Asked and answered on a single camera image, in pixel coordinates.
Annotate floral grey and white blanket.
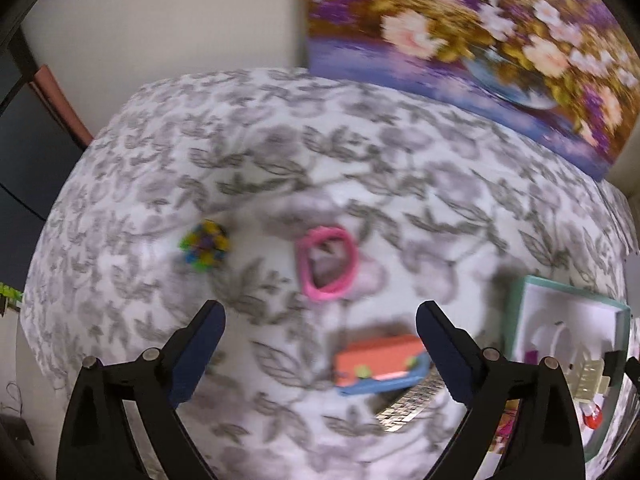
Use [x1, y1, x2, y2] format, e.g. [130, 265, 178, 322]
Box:
[15, 67, 640, 480]

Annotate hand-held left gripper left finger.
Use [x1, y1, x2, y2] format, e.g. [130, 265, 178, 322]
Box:
[56, 299, 227, 480]

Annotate red and white small item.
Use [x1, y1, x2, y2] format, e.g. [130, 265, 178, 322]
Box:
[580, 400, 606, 431]

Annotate multicoloured plastic puzzle toy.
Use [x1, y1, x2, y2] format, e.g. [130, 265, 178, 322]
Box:
[179, 220, 231, 271]

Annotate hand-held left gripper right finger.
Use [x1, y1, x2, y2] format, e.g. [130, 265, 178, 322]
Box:
[416, 300, 587, 480]

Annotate black cable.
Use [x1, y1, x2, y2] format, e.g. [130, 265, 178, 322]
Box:
[0, 382, 33, 446]

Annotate reddish brown board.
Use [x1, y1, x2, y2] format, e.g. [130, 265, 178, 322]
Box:
[30, 64, 95, 148]

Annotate cream plastic comb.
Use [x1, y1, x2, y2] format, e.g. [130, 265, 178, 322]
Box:
[562, 345, 613, 401]

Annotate pink smartwatch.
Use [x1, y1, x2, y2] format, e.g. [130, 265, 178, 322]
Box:
[295, 226, 360, 303]

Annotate floral painting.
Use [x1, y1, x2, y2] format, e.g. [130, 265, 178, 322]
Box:
[302, 0, 640, 183]

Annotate teal box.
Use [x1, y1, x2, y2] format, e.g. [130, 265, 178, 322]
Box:
[502, 275, 632, 463]

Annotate orange and blue stapler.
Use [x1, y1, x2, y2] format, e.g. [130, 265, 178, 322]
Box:
[334, 335, 431, 397]

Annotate colourful printed card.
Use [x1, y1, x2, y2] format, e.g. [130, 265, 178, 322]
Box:
[492, 400, 521, 453]

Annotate dark cabinet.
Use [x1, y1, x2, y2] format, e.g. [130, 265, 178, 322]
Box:
[0, 25, 93, 281]

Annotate green plastic item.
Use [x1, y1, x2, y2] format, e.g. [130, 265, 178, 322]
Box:
[0, 282, 23, 311]

